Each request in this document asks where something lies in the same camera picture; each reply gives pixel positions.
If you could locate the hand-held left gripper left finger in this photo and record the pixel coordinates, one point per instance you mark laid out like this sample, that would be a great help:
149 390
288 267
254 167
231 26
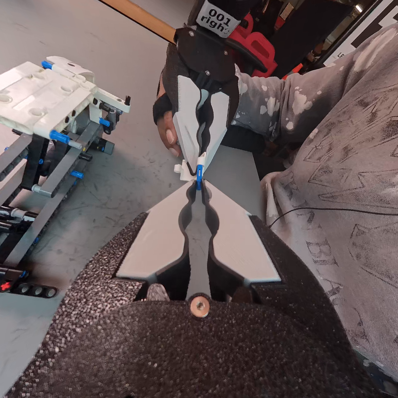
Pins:
152 248

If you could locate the white curved brick panel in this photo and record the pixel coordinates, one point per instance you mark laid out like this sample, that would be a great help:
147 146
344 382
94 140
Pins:
183 174

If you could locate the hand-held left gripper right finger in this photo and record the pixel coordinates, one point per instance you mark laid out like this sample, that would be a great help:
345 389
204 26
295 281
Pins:
245 248

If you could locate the grey bleached hoodie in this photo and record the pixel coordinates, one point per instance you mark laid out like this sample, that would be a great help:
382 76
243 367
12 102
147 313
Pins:
342 248

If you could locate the person's right hand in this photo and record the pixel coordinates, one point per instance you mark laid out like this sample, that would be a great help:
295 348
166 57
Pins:
169 133

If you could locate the wood-edged table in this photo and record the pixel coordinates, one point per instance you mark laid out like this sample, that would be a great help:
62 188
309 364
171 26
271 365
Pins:
140 15

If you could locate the blue brick pin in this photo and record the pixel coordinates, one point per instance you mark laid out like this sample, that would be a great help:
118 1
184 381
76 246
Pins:
199 177

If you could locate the orange plastic object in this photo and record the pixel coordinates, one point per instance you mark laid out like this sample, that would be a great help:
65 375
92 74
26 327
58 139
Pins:
294 70

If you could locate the brick-built truck chassis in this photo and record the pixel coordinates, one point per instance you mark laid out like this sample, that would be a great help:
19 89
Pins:
46 99

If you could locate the large black white marker poster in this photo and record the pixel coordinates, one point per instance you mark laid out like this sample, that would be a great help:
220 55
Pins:
373 25

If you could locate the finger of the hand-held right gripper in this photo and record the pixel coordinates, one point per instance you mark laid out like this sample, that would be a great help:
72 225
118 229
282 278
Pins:
186 118
219 118

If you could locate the grey desk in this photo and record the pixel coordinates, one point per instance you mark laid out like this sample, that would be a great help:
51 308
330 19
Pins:
124 186

